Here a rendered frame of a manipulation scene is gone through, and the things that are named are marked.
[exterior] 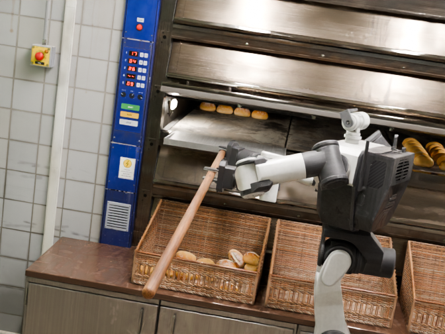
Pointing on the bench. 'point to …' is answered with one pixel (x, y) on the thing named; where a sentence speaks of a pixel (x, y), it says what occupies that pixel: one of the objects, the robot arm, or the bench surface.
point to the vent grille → (117, 216)
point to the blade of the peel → (182, 138)
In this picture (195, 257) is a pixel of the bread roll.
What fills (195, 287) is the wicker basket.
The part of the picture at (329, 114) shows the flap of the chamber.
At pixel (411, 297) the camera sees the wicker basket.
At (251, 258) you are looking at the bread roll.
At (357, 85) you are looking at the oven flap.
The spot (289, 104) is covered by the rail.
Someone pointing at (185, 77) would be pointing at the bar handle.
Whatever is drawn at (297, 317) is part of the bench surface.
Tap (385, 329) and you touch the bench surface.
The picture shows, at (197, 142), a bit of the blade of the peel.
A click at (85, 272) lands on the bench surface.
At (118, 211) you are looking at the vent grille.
